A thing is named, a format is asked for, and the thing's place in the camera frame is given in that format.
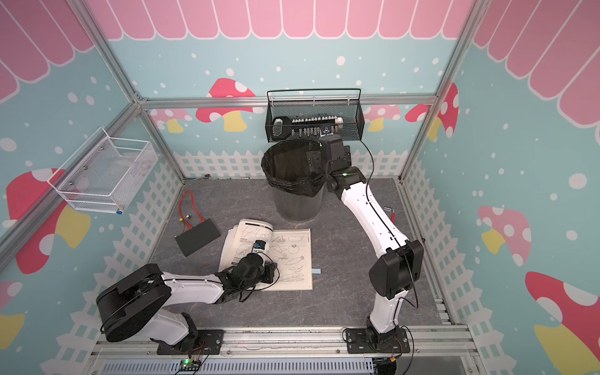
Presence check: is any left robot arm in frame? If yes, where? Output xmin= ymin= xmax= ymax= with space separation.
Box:
xmin=96 ymin=252 xmax=279 ymax=353

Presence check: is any sketch tutorial book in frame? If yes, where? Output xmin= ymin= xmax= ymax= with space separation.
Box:
xmin=219 ymin=219 xmax=313 ymax=291

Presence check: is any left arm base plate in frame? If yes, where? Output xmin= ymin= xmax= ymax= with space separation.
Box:
xmin=156 ymin=330 xmax=225 ymax=356

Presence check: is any black wire wall basket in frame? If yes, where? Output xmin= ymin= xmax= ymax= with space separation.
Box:
xmin=265 ymin=88 xmax=365 ymax=143

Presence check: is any red handled hex key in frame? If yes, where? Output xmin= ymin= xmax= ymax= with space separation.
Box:
xmin=383 ymin=206 xmax=395 ymax=223

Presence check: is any small circuit board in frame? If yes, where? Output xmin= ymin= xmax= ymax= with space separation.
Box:
xmin=178 ymin=359 xmax=203 ymax=373

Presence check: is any black flat box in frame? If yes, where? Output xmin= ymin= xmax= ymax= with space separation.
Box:
xmin=175 ymin=220 xmax=220 ymax=257

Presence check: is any white wire wall basket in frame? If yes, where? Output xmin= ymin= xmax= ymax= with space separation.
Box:
xmin=47 ymin=128 xmax=159 ymax=215

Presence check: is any mesh trash bin black bag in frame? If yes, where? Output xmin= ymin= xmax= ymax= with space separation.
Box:
xmin=261 ymin=140 xmax=325 ymax=222

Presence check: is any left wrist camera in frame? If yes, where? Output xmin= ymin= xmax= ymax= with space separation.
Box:
xmin=252 ymin=240 xmax=267 ymax=253

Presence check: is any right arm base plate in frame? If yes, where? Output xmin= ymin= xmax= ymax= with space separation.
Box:
xmin=342 ymin=327 xmax=411 ymax=355

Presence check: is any red cable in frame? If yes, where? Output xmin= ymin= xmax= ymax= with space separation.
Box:
xmin=177 ymin=189 xmax=206 ymax=230

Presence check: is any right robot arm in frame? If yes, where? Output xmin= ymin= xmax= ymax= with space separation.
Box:
xmin=307 ymin=134 xmax=424 ymax=346

